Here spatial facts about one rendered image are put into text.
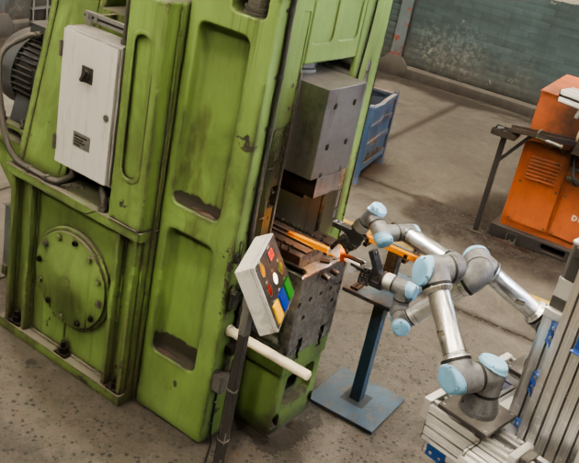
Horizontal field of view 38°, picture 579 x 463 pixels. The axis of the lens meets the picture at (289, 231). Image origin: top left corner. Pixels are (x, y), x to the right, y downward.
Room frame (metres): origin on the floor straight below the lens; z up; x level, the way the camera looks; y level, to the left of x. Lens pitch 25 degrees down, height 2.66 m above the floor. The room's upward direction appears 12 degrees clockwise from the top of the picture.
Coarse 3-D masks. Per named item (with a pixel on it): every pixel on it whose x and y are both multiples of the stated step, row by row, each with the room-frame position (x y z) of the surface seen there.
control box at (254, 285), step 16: (256, 240) 3.07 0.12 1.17; (272, 240) 3.07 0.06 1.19; (256, 256) 2.88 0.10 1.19; (272, 256) 2.99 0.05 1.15; (240, 272) 2.78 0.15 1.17; (256, 272) 2.78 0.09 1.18; (272, 272) 2.93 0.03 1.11; (256, 288) 2.77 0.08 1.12; (272, 288) 2.87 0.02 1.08; (256, 304) 2.77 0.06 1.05; (272, 304) 2.81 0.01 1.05; (256, 320) 2.77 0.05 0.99; (272, 320) 2.76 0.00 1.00
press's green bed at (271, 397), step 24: (264, 360) 3.38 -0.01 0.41; (312, 360) 3.57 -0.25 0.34; (240, 384) 3.44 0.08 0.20; (264, 384) 3.37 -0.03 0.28; (288, 384) 3.54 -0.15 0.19; (312, 384) 3.62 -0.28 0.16; (240, 408) 3.43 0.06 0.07; (264, 408) 3.36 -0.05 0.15; (288, 408) 3.45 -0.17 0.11; (264, 432) 3.34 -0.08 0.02
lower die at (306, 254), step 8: (280, 224) 3.66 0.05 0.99; (272, 232) 3.55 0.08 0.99; (280, 232) 3.56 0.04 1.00; (296, 232) 3.60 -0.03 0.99; (280, 240) 3.49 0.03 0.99; (288, 240) 3.51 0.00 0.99; (296, 240) 3.51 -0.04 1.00; (296, 248) 3.45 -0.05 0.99; (304, 248) 3.46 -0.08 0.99; (312, 248) 3.46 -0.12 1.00; (288, 256) 3.41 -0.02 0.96; (296, 256) 3.39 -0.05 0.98; (304, 256) 3.41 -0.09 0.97; (312, 256) 3.48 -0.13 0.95; (320, 256) 3.53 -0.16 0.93; (296, 264) 3.39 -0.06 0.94; (304, 264) 3.42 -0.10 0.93
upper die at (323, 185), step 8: (288, 176) 3.46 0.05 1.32; (296, 176) 3.43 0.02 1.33; (328, 176) 3.46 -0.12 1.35; (336, 176) 3.52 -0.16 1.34; (288, 184) 3.45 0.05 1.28; (296, 184) 3.43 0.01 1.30; (304, 184) 3.41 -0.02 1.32; (312, 184) 3.39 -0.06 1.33; (320, 184) 3.41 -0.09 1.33; (328, 184) 3.47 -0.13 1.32; (336, 184) 3.54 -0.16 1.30; (304, 192) 3.40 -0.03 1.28; (312, 192) 3.38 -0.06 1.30; (320, 192) 3.42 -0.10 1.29; (328, 192) 3.49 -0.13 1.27
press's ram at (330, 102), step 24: (336, 72) 3.66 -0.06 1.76; (312, 96) 3.37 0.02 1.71; (336, 96) 3.39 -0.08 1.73; (360, 96) 3.57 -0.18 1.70; (312, 120) 3.36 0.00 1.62; (336, 120) 3.43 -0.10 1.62; (312, 144) 3.35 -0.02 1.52; (336, 144) 3.47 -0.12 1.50; (288, 168) 3.40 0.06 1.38; (312, 168) 3.34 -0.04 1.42; (336, 168) 3.51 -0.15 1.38
